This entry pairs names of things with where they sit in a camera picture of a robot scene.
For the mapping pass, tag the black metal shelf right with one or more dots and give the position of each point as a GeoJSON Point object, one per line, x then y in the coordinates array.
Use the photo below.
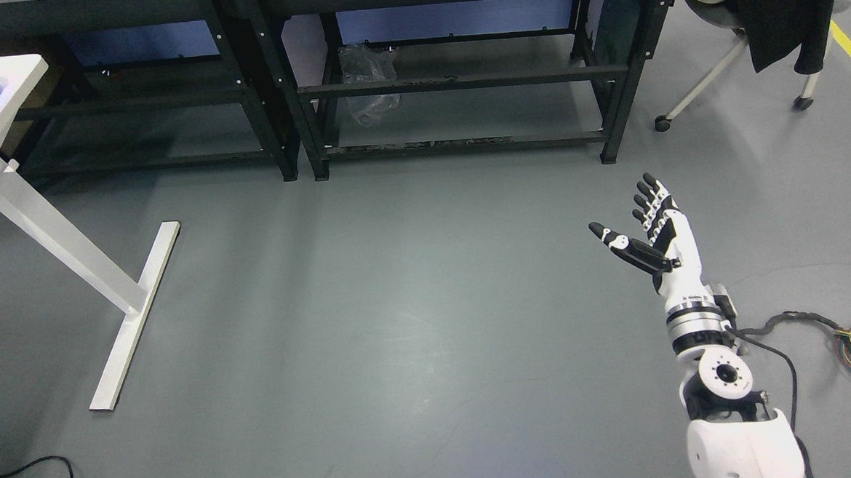
{"type": "Point", "coordinates": [527, 90]}

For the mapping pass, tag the clear plastic bag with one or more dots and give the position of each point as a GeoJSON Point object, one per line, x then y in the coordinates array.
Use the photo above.
{"type": "Point", "coordinates": [361, 64]}

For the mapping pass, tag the black metal shelf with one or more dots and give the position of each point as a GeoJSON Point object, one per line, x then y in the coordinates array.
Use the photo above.
{"type": "Point", "coordinates": [527, 90]}
{"type": "Point", "coordinates": [237, 75]}

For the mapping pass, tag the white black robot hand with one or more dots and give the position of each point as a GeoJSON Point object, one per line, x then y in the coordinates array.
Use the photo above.
{"type": "Point", "coordinates": [669, 252]}

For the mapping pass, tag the black jacket on chair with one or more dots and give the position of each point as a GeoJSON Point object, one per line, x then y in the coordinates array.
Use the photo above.
{"type": "Point", "coordinates": [775, 28]}

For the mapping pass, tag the white table with tray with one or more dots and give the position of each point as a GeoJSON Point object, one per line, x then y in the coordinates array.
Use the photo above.
{"type": "Point", "coordinates": [33, 214]}

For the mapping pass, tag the white office chair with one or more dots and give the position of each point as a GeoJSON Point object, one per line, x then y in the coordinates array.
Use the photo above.
{"type": "Point", "coordinates": [722, 14]}

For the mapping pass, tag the black metal shelf left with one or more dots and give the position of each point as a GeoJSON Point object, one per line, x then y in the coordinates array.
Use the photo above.
{"type": "Point", "coordinates": [237, 75]}

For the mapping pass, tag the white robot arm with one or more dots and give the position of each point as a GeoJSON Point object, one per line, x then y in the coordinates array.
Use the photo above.
{"type": "Point", "coordinates": [733, 431]}

